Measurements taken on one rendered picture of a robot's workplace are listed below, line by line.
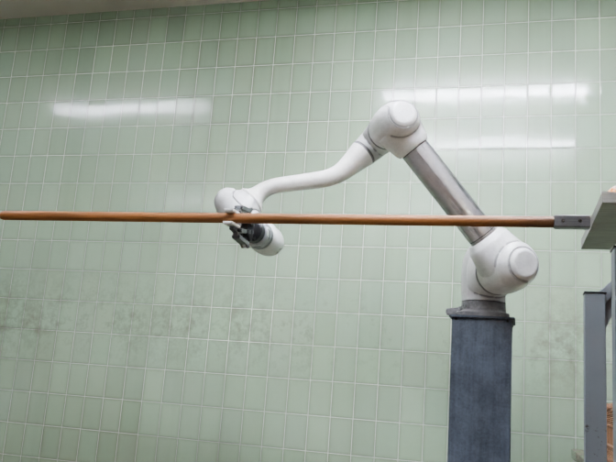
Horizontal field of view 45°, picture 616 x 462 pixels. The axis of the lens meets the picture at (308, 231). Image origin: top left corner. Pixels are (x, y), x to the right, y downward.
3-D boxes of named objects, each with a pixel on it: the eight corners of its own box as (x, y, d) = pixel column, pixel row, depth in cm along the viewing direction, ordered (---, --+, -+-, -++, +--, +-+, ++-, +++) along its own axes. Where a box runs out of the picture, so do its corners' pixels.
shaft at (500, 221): (-4, 218, 242) (-2, 209, 243) (3, 220, 245) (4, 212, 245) (555, 225, 197) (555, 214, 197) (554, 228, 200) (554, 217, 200)
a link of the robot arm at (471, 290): (495, 306, 276) (496, 248, 281) (517, 302, 259) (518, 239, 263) (453, 302, 274) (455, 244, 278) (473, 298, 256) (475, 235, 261)
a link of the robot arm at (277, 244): (259, 258, 246) (233, 233, 250) (274, 266, 260) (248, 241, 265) (281, 234, 246) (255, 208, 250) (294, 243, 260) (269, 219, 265)
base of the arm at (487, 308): (448, 319, 278) (448, 304, 280) (510, 322, 272) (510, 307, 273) (443, 314, 261) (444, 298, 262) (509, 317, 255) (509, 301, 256)
